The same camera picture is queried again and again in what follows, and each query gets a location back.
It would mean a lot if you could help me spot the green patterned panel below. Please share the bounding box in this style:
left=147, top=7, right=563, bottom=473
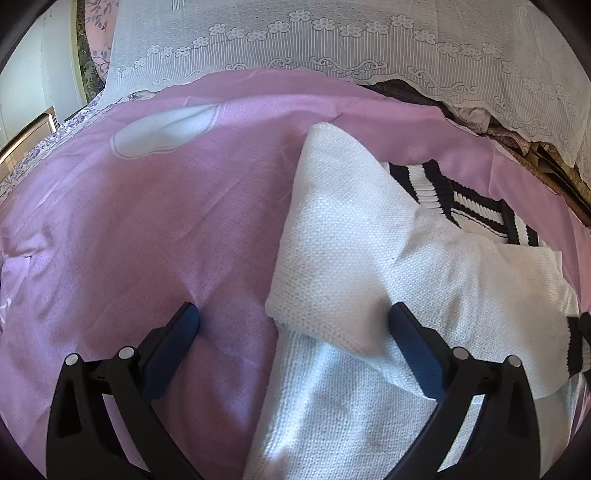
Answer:
left=74, top=0, right=105, bottom=100

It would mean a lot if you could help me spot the purple floral bed sheet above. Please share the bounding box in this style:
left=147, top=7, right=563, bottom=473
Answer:
left=0, top=90, right=158, bottom=199

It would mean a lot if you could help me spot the pink printed blanket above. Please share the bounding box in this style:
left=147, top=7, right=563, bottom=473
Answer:
left=0, top=74, right=591, bottom=480

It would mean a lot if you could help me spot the wooden frame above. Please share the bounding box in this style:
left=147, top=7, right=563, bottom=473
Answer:
left=0, top=113, right=58, bottom=181

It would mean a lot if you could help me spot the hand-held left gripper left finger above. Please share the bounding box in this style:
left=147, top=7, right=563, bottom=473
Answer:
left=46, top=301, right=204, bottom=480

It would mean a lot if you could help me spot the beige folded cloth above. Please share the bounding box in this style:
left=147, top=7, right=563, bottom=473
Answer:
left=455, top=105, right=492, bottom=134

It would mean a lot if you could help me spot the white lace cover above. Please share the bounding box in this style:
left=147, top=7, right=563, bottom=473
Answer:
left=104, top=0, right=591, bottom=169

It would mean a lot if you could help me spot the dark brown mesh cloth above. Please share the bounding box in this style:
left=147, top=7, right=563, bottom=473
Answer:
left=360, top=78, right=444, bottom=109

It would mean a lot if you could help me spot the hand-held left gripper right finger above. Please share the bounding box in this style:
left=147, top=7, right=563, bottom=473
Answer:
left=389, top=301, right=541, bottom=480

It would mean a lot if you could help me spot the pink floral pillow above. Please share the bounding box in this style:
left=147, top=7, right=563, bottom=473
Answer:
left=83, top=0, right=122, bottom=79

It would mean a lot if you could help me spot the brown woven mat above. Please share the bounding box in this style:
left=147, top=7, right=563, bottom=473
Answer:
left=485, top=124, right=591, bottom=227

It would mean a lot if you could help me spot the white black-striped knit sweater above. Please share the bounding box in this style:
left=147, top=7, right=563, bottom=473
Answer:
left=242, top=121, right=591, bottom=480

